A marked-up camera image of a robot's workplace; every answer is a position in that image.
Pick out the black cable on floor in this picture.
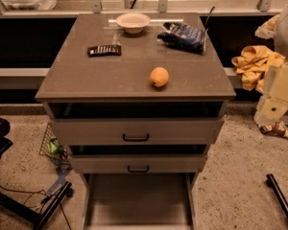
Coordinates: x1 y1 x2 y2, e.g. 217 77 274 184
0 175 73 230

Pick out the black bar on floor right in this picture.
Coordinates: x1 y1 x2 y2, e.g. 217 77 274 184
266 173 288 220

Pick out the drawer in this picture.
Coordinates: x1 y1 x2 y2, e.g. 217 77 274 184
83 173 197 230
50 118 224 146
69 154 206 173

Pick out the blue chip bag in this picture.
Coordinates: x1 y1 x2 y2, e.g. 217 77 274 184
157 22 206 54

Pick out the bottom drawer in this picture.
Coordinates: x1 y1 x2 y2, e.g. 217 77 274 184
83 173 197 230

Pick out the grey drawer cabinet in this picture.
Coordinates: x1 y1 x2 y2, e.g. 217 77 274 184
35 12 237 230

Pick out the orange fruit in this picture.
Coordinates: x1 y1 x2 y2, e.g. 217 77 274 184
150 67 169 87

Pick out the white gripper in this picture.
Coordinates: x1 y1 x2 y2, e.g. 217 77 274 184
254 61 288 126

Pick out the blue tape on floor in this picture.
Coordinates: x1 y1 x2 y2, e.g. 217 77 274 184
46 167 70 196

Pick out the black snack bar wrapper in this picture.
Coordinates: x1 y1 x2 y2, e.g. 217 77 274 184
87 44 122 58

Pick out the wire basket with green item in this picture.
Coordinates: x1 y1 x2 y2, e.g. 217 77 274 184
39 125 71 168

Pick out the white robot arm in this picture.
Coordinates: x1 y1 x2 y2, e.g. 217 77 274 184
254 5 288 126

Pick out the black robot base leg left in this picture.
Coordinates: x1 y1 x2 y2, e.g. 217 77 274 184
0 181 72 230

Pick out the white paper bowl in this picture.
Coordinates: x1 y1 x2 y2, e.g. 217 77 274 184
116 12 151 35

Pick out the middle drawer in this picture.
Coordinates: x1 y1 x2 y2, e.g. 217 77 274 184
69 154 206 173

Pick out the yellow crumpled cloth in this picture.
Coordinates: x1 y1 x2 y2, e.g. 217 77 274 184
231 45 285 93

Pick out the brown snack bag on floor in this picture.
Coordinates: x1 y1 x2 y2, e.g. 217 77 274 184
259 121 288 139

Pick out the top drawer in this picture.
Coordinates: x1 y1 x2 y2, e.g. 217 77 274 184
50 118 224 146

